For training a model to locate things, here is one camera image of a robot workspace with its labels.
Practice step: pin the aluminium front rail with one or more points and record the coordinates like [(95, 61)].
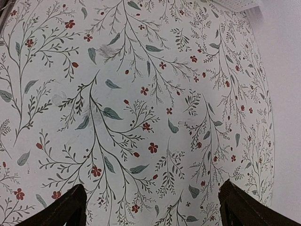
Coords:
[(6, 7)]

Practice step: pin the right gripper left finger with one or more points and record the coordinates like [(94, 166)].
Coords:
[(68, 210)]

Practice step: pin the white plastic mesh basket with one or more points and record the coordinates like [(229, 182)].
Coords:
[(238, 5)]

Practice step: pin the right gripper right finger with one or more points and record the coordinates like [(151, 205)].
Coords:
[(240, 209)]

